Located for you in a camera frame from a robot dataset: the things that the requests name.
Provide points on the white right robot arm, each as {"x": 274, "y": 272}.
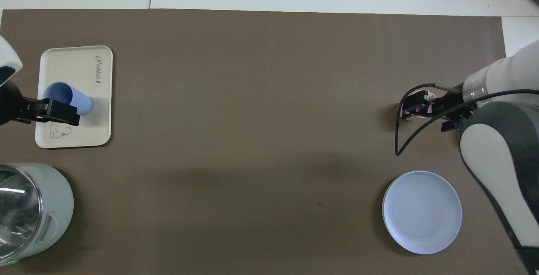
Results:
{"x": 497, "y": 153}

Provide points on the brown paper table mat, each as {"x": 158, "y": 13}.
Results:
{"x": 252, "y": 140}

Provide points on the pink cup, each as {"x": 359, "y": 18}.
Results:
{"x": 417, "y": 93}

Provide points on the cream tray with rabbit print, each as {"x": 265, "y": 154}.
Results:
{"x": 71, "y": 68}

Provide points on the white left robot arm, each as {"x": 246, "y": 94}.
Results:
{"x": 7, "y": 58}

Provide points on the blue ribbed cup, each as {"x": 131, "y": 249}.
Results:
{"x": 63, "y": 92}

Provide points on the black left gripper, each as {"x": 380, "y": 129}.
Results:
{"x": 10, "y": 104}

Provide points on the pale green electric pot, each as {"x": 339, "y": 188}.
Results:
{"x": 59, "y": 207}

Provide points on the glass pot lid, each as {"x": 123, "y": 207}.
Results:
{"x": 17, "y": 207}

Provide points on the light blue plate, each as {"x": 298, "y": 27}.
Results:
{"x": 422, "y": 212}

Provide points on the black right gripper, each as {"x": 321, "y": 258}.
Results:
{"x": 452, "y": 106}

